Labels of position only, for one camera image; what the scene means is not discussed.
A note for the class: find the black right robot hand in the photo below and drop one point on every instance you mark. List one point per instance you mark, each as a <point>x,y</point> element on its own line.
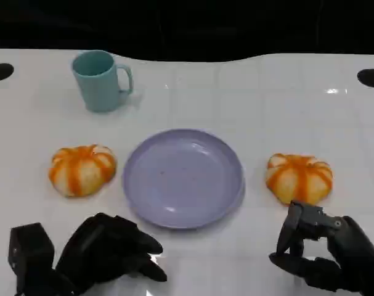
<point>353,256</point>

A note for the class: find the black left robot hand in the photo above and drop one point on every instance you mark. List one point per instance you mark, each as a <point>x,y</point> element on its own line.
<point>109,246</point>

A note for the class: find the orange and white bread roll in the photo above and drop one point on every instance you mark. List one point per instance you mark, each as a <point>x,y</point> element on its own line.
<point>299,180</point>
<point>82,171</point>

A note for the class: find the lilac plate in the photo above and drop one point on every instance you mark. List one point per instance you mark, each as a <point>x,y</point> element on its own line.
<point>183,179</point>

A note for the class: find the pale green mug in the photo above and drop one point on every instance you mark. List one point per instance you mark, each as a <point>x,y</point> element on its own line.
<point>95,83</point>

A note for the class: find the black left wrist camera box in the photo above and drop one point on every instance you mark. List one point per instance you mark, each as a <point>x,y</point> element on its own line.
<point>29,246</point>

